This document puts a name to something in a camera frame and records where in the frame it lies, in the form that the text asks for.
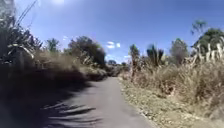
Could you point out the dark bushes and flax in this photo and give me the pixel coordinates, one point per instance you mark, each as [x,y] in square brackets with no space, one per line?
[30,73]

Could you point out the dry grass verge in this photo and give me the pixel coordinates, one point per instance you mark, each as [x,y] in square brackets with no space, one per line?
[156,106]

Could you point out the row of cabbage trees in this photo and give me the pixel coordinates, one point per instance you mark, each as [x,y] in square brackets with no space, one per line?
[176,50]

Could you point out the grey asphalt path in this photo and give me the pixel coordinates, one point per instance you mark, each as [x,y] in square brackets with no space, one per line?
[103,106]

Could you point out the tall dry grass bank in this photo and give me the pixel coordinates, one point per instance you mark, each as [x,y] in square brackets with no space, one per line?
[186,78]

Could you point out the dark round tree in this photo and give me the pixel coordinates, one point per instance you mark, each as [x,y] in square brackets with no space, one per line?
[87,49]

